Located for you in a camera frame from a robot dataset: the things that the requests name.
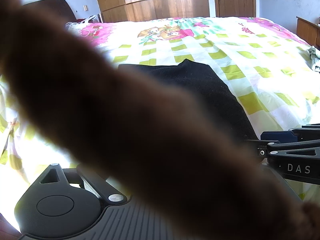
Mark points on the dark navy pants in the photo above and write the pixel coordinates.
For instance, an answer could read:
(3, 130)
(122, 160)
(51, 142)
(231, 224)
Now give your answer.
(214, 95)

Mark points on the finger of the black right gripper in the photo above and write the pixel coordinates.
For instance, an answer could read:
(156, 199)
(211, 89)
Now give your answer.
(281, 136)

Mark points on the wooden side cabinet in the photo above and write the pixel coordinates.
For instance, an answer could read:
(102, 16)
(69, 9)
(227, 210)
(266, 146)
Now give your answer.
(308, 31)

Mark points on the dark wooden headboard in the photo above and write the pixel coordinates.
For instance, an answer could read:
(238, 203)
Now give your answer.
(58, 7)

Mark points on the folded light grey clothes stack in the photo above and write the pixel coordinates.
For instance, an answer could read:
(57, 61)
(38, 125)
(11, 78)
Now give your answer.
(315, 58)

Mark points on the floral checkered bed sheet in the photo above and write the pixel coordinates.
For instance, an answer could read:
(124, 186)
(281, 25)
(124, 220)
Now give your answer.
(265, 66)

